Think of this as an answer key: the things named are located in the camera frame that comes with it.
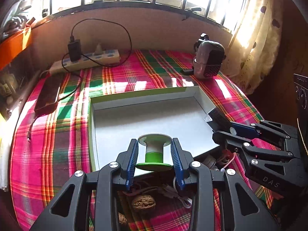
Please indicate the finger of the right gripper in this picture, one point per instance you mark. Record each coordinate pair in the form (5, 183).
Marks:
(218, 121)
(231, 142)

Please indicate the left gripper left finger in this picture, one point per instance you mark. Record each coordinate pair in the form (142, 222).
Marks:
(127, 161)

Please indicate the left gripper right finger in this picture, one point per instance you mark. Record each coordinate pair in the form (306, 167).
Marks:
(181, 164)

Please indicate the pink ear hook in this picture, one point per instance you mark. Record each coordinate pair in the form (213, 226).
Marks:
(225, 159)

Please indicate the white round cap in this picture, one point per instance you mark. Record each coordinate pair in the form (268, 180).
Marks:
(210, 162)

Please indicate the green white spool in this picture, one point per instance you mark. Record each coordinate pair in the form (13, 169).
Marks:
(154, 144)

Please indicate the brown walnut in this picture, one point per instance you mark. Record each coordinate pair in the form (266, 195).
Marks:
(122, 220)
(143, 203)

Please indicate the white shallow cardboard box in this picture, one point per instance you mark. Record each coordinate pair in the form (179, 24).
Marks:
(177, 112)

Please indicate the small grey mesh heater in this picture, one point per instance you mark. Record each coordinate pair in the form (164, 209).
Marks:
(208, 57)

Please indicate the plaid pink green cloth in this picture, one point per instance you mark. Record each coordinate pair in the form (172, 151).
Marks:
(48, 150)

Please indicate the cream dotted curtain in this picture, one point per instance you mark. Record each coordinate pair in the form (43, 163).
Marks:
(255, 44)

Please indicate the black smartphone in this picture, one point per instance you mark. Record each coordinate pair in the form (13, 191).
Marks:
(49, 95)

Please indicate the white power strip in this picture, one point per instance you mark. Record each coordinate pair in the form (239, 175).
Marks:
(108, 57)

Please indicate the black charger adapter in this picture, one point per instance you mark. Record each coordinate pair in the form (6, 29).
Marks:
(74, 49)

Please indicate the black camera unit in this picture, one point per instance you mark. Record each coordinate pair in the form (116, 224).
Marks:
(301, 94)

